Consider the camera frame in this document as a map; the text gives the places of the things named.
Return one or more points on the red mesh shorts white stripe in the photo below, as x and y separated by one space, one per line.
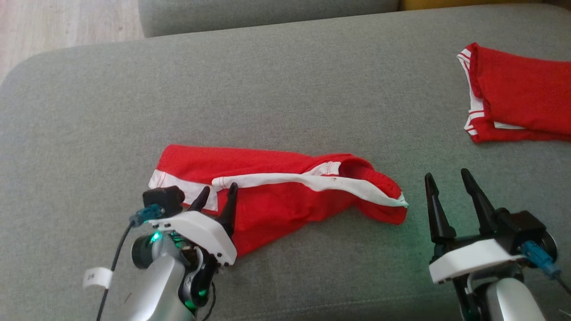
276 209

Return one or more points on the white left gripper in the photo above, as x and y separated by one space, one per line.
200 232

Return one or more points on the yellow sofa backrest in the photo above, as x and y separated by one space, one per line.
446 3

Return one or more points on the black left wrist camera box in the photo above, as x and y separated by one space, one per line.
163 200

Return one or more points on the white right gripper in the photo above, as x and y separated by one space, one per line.
473 258

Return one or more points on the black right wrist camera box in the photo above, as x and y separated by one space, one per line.
522 227

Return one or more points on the red basketball jersey white sleeves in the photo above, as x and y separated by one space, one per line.
522 93

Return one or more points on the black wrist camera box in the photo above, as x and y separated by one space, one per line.
522 227
163 200

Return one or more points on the grey sofa back cushion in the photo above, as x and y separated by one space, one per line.
267 15

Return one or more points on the large grey sofa chaise cushion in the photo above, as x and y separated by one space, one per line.
267 98

